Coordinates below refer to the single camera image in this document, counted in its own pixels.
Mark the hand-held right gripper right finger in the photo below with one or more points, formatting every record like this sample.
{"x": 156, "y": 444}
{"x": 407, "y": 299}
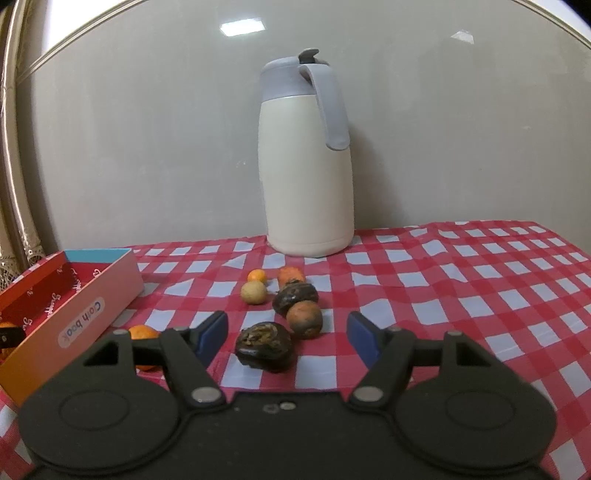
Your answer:
{"x": 362, "y": 337}

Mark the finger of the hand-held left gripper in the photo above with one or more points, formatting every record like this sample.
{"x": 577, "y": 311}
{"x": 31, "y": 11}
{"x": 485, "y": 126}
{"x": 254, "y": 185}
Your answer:
{"x": 10, "y": 338}

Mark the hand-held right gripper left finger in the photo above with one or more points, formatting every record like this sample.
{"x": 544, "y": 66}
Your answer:
{"x": 213, "y": 333}

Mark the dark split passion fruit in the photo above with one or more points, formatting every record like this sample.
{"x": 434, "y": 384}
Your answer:
{"x": 263, "y": 348}

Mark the pale yellow round fruit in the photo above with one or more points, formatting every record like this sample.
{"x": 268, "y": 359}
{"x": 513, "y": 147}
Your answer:
{"x": 254, "y": 292}

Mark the brown spotted orange fruit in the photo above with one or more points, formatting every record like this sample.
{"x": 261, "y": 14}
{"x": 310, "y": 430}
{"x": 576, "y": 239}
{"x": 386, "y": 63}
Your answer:
{"x": 304, "y": 319}

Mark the small orange kumquat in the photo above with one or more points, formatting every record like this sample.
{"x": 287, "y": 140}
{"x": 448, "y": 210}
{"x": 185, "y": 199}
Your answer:
{"x": 256, "y": 276}

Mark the red cardboard box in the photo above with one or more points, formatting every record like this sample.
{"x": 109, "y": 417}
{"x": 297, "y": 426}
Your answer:
{"x": 83, "y": 314}

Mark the dark wrinkled passion fruit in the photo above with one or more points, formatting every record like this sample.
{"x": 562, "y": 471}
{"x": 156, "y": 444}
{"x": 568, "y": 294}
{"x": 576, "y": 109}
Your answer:
{"x": 295, "y": 297}

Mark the reddish orange tangerine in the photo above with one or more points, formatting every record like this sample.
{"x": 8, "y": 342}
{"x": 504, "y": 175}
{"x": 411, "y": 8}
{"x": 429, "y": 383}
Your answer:
{"x": 291, "y": 274}

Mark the red checkered tablecloth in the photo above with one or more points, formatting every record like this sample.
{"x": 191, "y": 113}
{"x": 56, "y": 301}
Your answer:
{"x": 461, "y": 300}

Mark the white thermos jug grey lid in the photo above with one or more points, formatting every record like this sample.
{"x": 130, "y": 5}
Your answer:
{"x": 300, "y": 184}

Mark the golden wall moulding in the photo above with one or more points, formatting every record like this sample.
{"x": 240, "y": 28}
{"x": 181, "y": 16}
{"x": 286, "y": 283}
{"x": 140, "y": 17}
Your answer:
{"x": 18, "y": 207}

